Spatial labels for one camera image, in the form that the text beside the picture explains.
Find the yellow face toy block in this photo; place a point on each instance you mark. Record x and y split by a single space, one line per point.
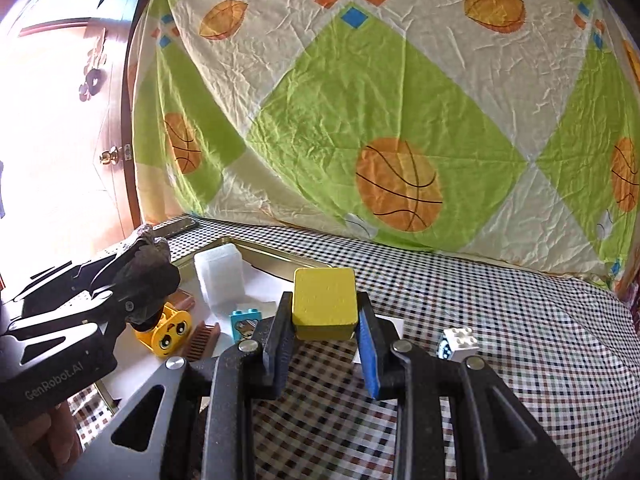
169 333

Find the yellow wooden cube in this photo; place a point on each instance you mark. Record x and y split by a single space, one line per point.
324 305

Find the checkered tablecloth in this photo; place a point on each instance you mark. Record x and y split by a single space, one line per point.
566 348

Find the black smartphone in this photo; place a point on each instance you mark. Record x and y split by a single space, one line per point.
174 227

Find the clear plastic box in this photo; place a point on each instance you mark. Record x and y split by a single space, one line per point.
220 275

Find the basketball-pattern green bedsheet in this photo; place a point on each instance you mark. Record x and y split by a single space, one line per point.
505 130

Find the gold metal tray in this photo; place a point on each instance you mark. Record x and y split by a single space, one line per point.
268 273

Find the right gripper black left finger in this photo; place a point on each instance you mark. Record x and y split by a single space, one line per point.
252 370

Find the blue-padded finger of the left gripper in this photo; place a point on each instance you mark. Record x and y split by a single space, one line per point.
50 289

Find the brass door knob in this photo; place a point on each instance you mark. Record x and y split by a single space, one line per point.
112 156

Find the brown rectangular soap bar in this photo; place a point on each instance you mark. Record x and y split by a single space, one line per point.
180 300

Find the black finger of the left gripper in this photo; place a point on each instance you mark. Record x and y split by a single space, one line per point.
47 314

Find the brown wooden door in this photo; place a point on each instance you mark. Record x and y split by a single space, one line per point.
110 31

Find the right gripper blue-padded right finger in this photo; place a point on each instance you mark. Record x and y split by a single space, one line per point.
401 371

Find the white moon toy block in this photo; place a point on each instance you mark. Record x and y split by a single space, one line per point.
457 344

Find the person's left hand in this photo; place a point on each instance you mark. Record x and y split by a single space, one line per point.
54 432

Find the blue bear toy block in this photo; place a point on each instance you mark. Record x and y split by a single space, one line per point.
243 323

